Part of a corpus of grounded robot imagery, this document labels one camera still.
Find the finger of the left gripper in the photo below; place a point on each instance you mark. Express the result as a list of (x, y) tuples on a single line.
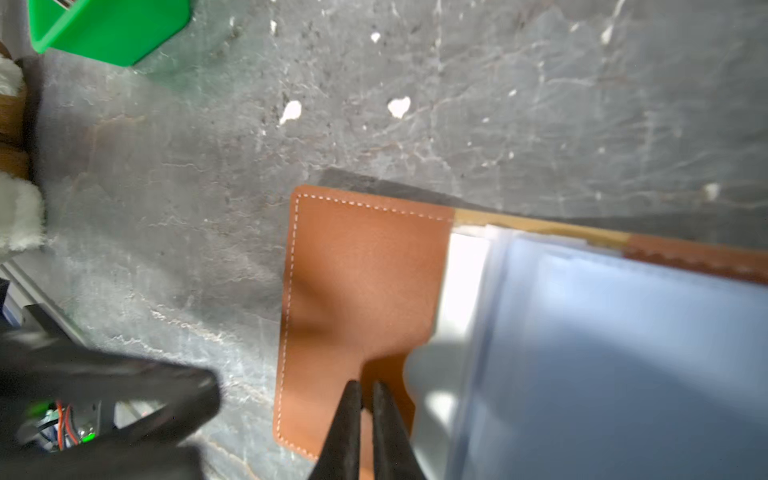
[(70, 412)]

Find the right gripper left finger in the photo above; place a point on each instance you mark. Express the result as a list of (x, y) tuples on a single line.
[(340, 454)]

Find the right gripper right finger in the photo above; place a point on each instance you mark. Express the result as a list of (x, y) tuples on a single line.
[(393, 455)]

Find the brown leather card holder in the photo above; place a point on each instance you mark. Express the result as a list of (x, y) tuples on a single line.
[(522, 349)]

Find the green plastic card tray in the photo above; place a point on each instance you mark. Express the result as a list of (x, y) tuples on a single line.
[(117, 32)]

